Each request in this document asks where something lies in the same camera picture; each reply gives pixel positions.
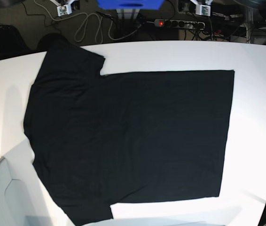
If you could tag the grey power strip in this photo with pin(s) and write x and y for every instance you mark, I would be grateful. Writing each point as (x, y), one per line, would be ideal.
(180, 24)

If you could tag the blue box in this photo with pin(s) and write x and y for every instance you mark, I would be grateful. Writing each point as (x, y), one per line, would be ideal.
(130, 4)

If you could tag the black T-shirt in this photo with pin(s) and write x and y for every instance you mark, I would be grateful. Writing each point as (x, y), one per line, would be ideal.
(125, 138)

